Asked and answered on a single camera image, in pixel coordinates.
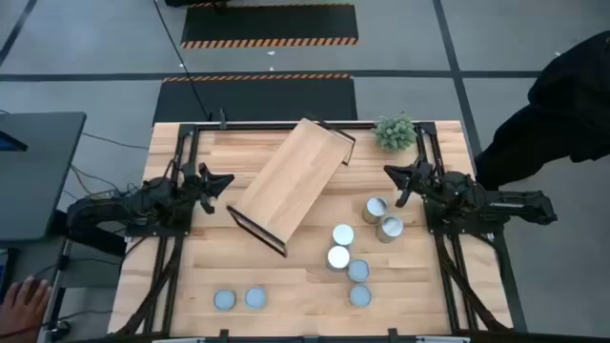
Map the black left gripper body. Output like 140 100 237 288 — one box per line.
178 161 211 207

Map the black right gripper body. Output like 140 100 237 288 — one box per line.
412 154 442 196

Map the tall green yellow can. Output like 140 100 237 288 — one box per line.
360 195 389 225

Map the tall blue label can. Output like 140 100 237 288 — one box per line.
375 214 405 244

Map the tall pale yellow can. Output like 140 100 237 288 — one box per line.
331 223 356 248

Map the short teal label can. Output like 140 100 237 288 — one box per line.
347 258 372 284

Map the tall yellow blue can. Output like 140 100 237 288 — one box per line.
326 244 352 273

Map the short blue can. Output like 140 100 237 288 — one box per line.
213 288 237 313

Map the short green peas can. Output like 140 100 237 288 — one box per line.
244 286 269 311

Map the short red white can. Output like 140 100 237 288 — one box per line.
349 283 374 309

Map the green potted plant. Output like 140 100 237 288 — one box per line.
371 112 419 153

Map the black hazard stripe floor mat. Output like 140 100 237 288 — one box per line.
152 73 358 126
179 2 359 50

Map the grey desk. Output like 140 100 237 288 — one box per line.
0 111 88 243

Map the person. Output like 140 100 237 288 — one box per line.
474 30 610 192

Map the grey desk leg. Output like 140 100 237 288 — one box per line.
40 237 75 342

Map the dark laptop screen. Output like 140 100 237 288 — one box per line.
0 129 29 153

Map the person's hand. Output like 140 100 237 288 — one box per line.
0 275 52 340

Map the black aluminium rig frame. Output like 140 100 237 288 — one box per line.
113 121 528 343

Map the wooden shelf with black frame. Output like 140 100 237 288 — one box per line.
226 116 357 259

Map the thin black floor cable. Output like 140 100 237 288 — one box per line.
80 131 151 151

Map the long black floor cable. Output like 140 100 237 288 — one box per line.
152 0 214 121

